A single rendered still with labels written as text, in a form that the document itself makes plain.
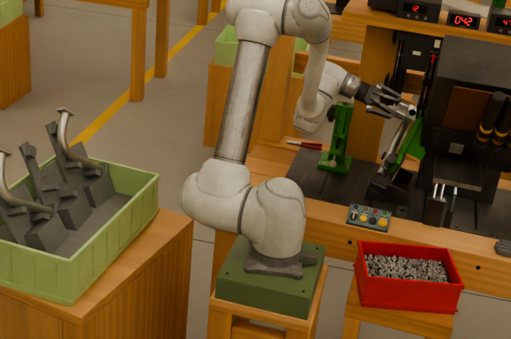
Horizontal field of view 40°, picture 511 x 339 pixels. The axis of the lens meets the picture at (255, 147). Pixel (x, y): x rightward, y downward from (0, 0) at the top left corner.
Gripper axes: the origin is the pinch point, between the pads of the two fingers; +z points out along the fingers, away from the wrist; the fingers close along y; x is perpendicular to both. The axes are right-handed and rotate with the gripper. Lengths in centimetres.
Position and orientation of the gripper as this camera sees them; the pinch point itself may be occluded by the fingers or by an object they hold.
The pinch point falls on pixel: (405, 112)
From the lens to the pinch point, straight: 272.6
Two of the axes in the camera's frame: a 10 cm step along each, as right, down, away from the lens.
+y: 4.4, -8.6, 2.7
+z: 9.0, 4.3, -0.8
